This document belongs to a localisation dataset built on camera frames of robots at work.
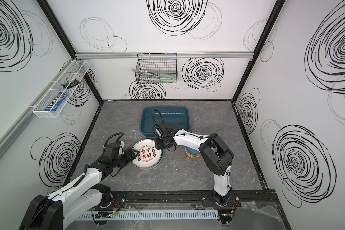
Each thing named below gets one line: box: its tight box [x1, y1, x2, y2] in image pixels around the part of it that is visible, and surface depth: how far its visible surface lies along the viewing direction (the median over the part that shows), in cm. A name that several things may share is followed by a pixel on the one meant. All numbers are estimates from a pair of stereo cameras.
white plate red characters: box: [131, 138, 164, 170], surface depth 88 cm
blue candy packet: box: [44, 92, 67, 112], surface depth 72 cm
